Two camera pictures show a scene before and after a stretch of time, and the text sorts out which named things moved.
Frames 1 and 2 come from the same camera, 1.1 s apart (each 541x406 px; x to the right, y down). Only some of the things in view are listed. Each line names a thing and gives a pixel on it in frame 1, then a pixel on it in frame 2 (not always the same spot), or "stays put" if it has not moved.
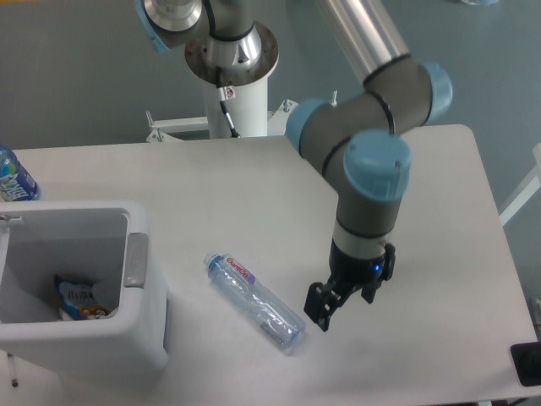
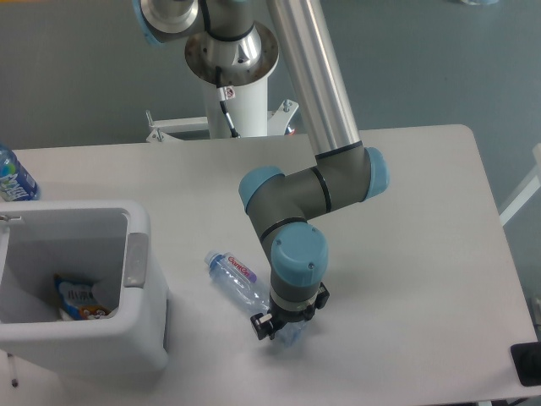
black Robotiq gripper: (322, 299) -> (265, 325)
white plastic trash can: (104, 243) stays put
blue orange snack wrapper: (78, 299) stays put
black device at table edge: (527, 359) stays put
